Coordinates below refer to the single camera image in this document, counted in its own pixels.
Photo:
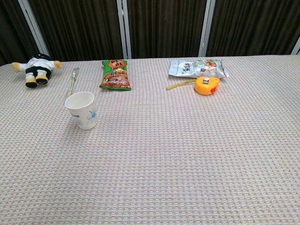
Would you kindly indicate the green snack bag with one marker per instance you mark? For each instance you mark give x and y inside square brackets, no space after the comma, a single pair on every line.
[114,76]

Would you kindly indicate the dark brown partition panel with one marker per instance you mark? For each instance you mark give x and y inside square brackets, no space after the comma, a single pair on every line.
[253,25]
[9,30]
[79,28]
[164,28]

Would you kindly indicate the yellow tape measure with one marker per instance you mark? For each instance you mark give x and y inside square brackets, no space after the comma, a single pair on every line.
[206,86]

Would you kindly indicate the white paper cup blue flowers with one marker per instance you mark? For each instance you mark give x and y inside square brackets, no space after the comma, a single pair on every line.
[80,110]

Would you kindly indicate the checkered woven tablecloth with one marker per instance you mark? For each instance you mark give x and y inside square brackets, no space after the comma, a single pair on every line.
[164,152]

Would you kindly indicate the white partition frame post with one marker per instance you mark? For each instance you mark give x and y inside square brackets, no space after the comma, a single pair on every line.
[296,47]
[32,25]
[125,28]
[205,28]

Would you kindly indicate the silver white snack bag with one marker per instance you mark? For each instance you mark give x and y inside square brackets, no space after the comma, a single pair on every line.
[197,69]

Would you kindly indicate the black white plush toy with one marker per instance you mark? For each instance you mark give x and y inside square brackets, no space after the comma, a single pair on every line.
[37,69]

